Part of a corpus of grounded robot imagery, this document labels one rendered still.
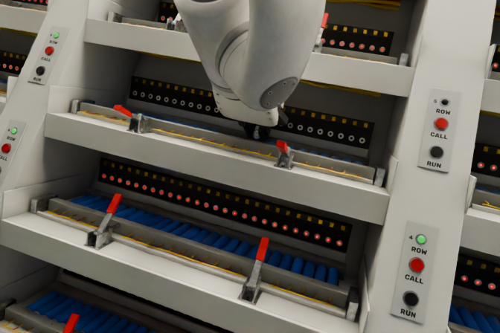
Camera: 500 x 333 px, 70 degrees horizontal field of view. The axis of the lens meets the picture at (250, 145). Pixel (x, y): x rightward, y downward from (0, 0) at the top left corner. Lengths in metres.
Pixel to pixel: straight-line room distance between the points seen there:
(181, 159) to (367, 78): 0.32
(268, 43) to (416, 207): 0.32
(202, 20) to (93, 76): 0.49
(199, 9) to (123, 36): 0.39
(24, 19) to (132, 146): 0.39
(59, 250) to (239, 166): 0.33
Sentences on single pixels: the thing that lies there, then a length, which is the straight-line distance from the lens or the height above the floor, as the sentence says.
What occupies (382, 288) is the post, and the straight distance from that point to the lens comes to 0.53.
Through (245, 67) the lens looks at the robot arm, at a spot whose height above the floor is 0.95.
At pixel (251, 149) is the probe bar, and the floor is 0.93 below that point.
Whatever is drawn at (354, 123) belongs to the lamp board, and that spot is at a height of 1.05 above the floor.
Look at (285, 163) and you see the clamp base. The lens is 0.58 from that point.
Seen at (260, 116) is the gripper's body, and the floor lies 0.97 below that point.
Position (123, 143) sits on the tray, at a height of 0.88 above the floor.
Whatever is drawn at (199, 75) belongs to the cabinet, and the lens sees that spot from 0.86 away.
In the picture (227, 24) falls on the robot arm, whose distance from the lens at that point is 0.38.
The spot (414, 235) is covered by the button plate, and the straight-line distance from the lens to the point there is 0.54.
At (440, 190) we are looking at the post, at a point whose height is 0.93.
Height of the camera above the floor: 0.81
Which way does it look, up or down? 12 degrees up
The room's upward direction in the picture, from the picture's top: 16 degrees clockwise
